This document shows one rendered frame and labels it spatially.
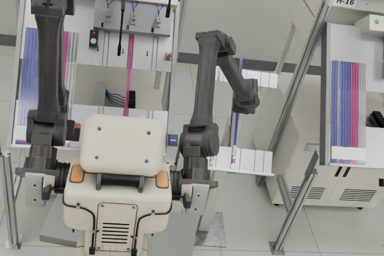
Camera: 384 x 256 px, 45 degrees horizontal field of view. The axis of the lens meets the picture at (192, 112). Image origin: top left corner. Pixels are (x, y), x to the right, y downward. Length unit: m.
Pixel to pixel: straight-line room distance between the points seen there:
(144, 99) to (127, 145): 1.38
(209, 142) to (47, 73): 0.48
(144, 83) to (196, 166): 1.41
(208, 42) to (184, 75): 2.46
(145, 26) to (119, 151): 1.00
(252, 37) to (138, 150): 3.00
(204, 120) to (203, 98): 0.08
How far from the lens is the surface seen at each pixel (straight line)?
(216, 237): 2.73
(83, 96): 2.53
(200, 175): 1.30
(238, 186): 3.05
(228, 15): 3.94
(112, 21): 2.08
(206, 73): 1.43
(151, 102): 2.53
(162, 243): 1.91
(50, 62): 1.24
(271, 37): 4.12
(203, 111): 1.38
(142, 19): 2.09
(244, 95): 1.81
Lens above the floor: 2.14
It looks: 37 degrees down
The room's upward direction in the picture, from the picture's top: 12 degrees clockwise
